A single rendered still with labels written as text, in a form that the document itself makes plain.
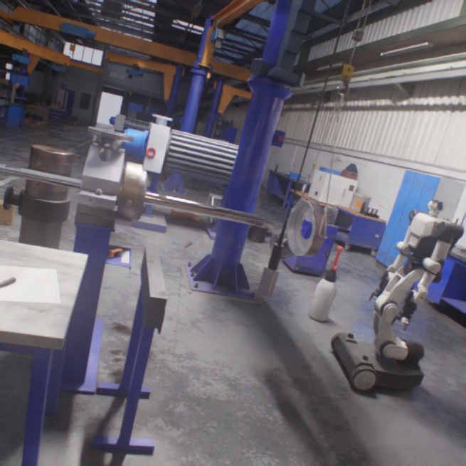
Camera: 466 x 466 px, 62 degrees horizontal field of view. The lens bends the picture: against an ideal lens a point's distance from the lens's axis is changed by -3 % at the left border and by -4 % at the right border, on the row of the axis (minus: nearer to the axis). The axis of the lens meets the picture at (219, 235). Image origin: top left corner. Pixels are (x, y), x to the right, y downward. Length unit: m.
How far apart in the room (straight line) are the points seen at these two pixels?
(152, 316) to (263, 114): 2.75
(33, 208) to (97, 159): 1.61
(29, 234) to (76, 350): 1.70
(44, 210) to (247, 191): 1.90
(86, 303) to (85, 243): 0.34
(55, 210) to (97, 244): 1.66
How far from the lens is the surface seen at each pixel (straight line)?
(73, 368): 2.49
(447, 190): 7.10
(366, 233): 8.31
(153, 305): 1.67
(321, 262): 5.74
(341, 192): 9.16
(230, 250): 4.17
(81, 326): 2.35
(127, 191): 2.25
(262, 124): 4.02
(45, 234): 3.86
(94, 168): 2.22
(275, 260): 1.83
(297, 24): 3.91
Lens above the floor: 1.55
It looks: 14 degrees down
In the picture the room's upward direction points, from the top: 14 degrees clockwise
